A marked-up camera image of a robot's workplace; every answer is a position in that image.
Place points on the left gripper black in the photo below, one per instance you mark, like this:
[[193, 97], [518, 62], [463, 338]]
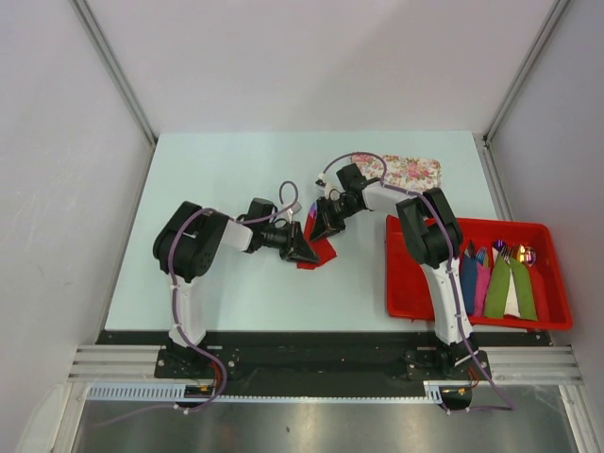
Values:
[[296, 248]]

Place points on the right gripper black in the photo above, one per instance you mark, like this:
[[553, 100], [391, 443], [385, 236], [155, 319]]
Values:
[[327, 224]]

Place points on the red paper napkin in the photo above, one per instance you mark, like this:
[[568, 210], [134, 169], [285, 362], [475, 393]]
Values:
[[322, 248]]

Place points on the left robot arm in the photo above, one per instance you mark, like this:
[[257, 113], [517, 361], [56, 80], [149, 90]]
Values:
[[187, 245]]

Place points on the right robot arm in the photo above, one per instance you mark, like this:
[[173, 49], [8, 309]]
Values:
[[432, 237]]

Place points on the blue napkin roll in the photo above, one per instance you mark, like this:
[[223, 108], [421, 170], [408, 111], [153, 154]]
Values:
[[469, 277]]

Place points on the pink napkin roll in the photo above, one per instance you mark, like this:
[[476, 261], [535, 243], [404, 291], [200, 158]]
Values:
[[483, 280]]

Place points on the green napkin roll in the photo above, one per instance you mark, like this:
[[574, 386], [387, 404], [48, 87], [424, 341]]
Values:
[[498, 290], [524, 292]]

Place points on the white napkin roll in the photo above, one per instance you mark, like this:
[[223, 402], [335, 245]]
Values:
[[511, 305]]

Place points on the floral cloth mat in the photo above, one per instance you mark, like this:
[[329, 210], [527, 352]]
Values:
[[412, 174]]

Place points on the red plastic bin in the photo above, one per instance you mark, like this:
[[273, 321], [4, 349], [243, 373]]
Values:
[[407, 294]]

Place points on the iridescent spoon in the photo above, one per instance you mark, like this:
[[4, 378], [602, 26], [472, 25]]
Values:
[[524, 254]]

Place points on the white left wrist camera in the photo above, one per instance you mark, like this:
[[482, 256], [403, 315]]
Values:
[[292, 210]]

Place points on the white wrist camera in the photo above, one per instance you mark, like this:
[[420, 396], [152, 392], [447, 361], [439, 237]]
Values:
[[324, 186], [292, 210]]

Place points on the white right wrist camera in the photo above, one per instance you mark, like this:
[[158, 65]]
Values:
[[324, 186]]

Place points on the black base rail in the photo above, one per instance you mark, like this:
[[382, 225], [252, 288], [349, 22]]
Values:
[[322, 364]]

